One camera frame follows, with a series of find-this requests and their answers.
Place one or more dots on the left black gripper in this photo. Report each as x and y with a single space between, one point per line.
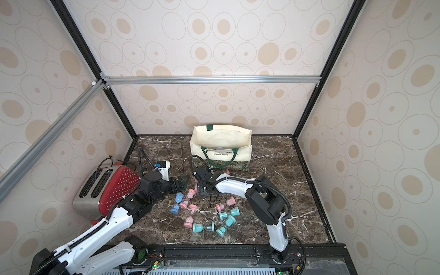
183 184

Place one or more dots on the teal hourglass bottom right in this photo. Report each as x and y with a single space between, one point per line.
228 223

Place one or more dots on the teal hourglass bottom left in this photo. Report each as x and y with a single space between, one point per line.
198 227

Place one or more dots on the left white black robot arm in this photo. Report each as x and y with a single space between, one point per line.
152 188

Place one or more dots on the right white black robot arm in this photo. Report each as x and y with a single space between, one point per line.
269 204

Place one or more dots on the pink hourglass bottom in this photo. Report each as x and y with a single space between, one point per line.
188 222

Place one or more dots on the red and steel toaster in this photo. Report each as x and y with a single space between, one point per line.
102 189

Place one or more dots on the aluminium frame rail back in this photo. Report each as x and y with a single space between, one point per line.
205 80

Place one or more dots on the aluminium frame rail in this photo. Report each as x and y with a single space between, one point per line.
23 164
205 80

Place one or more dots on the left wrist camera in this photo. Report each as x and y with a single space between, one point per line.
163 167

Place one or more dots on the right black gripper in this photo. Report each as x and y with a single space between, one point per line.
204 185

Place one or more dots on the aluminium frame rail left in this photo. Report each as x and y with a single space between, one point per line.
23 164

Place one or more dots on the cream canvas tote bag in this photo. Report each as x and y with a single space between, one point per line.
236 141

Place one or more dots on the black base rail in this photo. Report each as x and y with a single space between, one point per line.
127 259

